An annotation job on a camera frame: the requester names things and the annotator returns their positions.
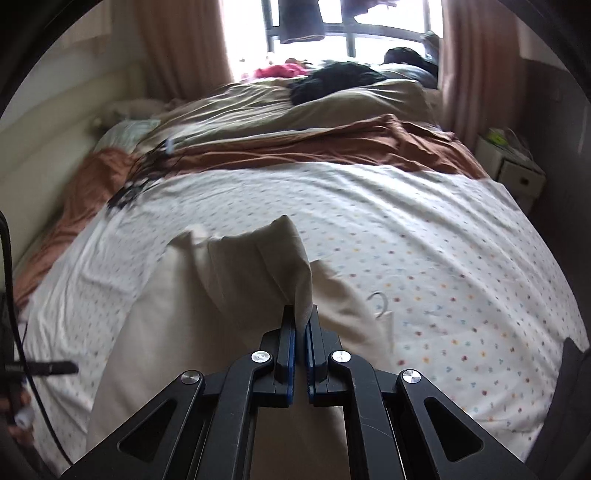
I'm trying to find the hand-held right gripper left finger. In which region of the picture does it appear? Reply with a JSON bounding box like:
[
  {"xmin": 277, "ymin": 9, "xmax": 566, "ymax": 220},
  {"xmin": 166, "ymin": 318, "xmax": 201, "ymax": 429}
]
[{"xmin": 60, "ymin": 305, "xmax": 296, "ymax": 480}]

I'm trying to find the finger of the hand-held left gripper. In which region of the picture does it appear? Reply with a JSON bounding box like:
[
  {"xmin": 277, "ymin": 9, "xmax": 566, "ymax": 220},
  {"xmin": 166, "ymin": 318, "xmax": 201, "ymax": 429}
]
[{"xmin": 4, "ymin": 361, "xmax": 79, "ymax": 376}]

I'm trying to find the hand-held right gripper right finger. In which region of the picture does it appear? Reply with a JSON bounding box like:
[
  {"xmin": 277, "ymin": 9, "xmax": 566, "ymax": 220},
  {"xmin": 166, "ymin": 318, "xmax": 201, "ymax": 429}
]
[{"xmin": 302, "ymin": 305, "xmax": 539, "ymax": 480}]

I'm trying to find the beige jacket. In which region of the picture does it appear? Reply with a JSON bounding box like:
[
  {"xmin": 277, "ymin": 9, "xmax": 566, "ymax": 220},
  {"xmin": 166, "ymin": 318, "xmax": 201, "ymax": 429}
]
[{"xmin": 85, "ymin": 215, "xmax": 398, "ymax": 480}]

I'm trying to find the white clothes hanger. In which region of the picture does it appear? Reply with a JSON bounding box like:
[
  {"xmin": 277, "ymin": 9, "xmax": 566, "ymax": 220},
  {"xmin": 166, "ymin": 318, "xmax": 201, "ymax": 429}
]
[{"xmin": 367, "ymin": 291, "xmax": 395, "ymax": 352}]

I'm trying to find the black clothes pile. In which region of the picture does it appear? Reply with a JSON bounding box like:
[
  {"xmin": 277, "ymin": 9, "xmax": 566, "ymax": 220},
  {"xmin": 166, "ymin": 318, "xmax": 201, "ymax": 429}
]
[{"xmin": 288, "ymin": 60, "xmax": 393, "ymax": 104}]

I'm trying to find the person's left hand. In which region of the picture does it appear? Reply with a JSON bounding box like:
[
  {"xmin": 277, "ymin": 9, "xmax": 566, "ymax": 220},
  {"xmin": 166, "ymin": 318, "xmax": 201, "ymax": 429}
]
[{"xmin": 0, "ymin": 392, "xmax": 37, "ymax": 448}]

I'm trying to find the white dotted bed sheet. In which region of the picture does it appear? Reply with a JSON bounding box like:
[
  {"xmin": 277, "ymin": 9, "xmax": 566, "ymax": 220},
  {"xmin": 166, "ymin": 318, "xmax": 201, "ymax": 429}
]
[{"xmin": 21, "ymin": 161, "xmax": 578, "ymax": 462}]

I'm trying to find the brown blanket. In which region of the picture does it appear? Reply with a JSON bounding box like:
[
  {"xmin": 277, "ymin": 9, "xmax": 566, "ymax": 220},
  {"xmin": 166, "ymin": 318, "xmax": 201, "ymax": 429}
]
[{"xmin": 14, "ymin": 113, "xmax": 490, "ymax": 310}]

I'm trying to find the cream padded headboard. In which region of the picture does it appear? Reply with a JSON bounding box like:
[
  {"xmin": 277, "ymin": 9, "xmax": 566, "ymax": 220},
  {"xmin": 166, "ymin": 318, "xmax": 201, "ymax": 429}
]
[{"xmin": 0, "ymin": 60, "xmax": 153, "ymax": 278}]

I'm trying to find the pale green patterned pillow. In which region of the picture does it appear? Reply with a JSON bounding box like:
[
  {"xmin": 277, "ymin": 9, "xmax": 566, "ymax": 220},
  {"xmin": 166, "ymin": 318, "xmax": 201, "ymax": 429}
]
[{"xmin": 95, "ymin": 119, "xmax": 160, "ymax": 151}]

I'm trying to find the beige duvet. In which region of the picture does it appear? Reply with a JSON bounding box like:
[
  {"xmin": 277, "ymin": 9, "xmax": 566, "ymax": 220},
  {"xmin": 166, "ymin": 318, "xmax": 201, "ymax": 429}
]
[{"xmin": 152, "ymin": 76, "xmax": 444, "ymax": 153}]

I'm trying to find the dark cloth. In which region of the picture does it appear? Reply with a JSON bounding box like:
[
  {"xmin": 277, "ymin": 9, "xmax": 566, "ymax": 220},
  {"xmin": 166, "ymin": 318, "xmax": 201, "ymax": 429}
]
[{"xmin": 522, "ymin": 337, "xmax": 591, "ymax": 476}]

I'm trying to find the white nightstand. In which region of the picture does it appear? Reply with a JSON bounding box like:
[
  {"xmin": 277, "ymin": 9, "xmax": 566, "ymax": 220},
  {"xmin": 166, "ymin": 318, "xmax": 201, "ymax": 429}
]
[{"xmin": 475, "ymin": 127, "xmax": 548, "ymax": 215}]

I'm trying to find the pink cloth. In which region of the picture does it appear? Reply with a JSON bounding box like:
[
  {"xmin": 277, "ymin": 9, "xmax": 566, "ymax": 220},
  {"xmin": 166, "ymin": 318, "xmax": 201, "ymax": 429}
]
[{"xmin": 254, "ymin": 62, "xmax": 310, "ymax": 81}]

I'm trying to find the grey pillow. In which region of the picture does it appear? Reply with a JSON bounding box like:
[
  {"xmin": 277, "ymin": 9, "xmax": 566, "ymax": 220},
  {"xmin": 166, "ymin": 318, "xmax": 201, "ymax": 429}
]
[{"xmin": 374, "ymin": 60, "xmax": 439, "ymax": 90}]

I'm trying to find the black hat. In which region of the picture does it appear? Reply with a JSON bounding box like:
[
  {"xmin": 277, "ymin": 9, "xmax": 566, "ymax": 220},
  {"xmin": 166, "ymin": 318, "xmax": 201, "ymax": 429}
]
[{"xmin": 383, "ymin": 46, "xmax": 435, "ymax": 70}]

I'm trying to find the window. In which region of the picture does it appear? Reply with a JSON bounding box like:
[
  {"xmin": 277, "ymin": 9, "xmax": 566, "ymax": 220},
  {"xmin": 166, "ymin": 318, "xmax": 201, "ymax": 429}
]
[{"xmin": 222, "ymin": 0, "xmax": 444, "ymax": 81}]

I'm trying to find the hanging dark garment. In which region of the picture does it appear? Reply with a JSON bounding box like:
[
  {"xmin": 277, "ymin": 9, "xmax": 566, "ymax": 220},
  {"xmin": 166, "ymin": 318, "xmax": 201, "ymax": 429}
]
[
  {"xmin": 342, "ymin": 0, "xmax": 398, "ymax": 24},
  {"xmin": 277, "ymin": 0, "xmax": 326, "ymax": 44}
]

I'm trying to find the black cable bundle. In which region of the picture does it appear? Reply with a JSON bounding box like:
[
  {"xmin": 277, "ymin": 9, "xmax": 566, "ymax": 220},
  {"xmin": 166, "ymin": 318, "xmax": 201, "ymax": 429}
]
[{"xmin": 106, "ymin": 136, "xmax": 185, "ymax": 213}]

